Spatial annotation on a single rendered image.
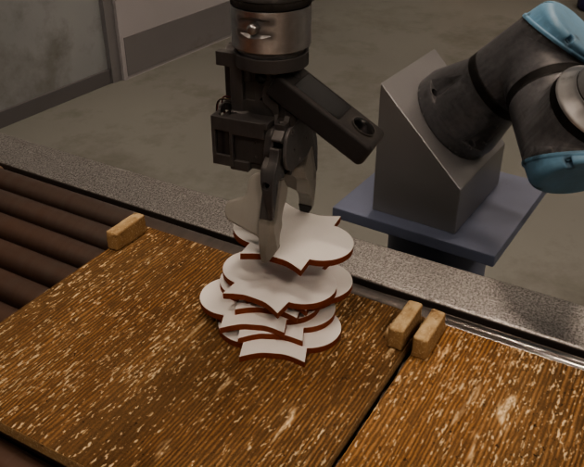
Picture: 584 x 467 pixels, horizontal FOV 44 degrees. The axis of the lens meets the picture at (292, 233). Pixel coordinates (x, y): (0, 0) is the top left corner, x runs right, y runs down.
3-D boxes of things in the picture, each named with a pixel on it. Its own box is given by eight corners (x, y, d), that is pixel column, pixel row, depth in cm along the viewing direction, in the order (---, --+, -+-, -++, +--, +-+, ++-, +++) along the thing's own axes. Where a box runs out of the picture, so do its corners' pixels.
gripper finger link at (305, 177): (276, 188, 87) (260, 134, 79) (323, 197, 85) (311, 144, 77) (266, 208, 85) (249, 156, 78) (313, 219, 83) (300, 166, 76)
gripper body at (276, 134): (246, 141, 80) (241, 31, 74) (319, 155, 77) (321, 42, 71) (211, 170, 74) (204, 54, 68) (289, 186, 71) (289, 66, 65)
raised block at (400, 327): (406, 317, 82) (409, 297, 81) (422, 321, 81) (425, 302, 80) (386, 347, 78) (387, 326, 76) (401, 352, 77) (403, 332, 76)
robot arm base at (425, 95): (444, 65, 119) (491, 28, 112) (499, 140, 119) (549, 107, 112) (402, 91, 108) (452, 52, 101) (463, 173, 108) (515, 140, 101)
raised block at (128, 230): (137, 228, 99) (134, 210, 97) (147, 232, 98) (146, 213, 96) (107, 248, 94) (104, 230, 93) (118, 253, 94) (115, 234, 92)
